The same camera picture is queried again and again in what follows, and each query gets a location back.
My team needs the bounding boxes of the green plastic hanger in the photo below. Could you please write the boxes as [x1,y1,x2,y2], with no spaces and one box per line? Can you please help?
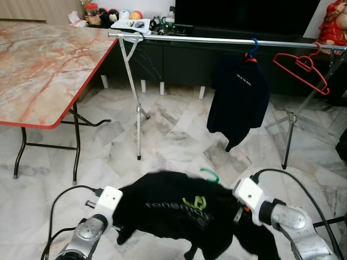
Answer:
[200,167,220,184]

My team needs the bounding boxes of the red plastic hanger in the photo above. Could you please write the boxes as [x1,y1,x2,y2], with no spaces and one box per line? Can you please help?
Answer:
[272,42,330,96]

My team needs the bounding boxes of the blue plastic hanger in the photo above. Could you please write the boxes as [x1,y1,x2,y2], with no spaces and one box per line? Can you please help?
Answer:
[247,38,260,59]

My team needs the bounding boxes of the red laughing Buddha statue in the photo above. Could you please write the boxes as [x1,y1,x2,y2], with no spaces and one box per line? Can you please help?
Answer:
[317,0,347,47]

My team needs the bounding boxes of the navy T-shirt red collar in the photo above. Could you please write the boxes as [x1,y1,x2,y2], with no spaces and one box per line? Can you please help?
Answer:
[207,53,271,152]

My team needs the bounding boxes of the black flat television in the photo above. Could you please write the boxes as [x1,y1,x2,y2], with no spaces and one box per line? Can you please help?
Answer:
[173,0,322,37]

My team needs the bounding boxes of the black TV cabinet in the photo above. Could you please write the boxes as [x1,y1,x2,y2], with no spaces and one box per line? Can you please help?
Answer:
[89,24,347,106]

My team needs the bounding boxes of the silver metal clothes rack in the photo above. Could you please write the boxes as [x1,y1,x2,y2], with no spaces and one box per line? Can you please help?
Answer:
[108,31,347,170]

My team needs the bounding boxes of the stack of white papers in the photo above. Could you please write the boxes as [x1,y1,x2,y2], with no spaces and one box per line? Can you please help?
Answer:
[110,19,151,36]

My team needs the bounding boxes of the brown cardboard box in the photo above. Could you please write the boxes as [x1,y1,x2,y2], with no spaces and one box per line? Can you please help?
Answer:
[78,80,102,103]

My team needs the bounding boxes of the black round toy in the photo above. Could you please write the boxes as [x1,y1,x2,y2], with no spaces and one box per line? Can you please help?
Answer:
[99,8,111,25]

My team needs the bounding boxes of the red lid jar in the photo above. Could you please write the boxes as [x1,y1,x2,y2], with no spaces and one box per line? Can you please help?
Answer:
[85,3,100,25]

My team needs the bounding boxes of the pink tissue box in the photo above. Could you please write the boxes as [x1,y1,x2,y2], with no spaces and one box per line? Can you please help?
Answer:
[68,11,88,28]

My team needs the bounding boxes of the marble pattern folding table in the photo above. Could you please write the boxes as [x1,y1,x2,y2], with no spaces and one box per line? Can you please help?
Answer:
[0,22,119,185]

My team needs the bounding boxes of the light wooden sideboard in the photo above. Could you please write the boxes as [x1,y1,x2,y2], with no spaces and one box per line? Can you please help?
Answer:
[0,0,85,25]

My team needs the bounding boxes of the black wire hanger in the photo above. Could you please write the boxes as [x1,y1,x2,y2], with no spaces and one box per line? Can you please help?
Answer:
[132,34,163,82]

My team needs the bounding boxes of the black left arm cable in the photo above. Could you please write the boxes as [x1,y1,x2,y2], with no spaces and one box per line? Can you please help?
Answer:
[41,184,104,260]

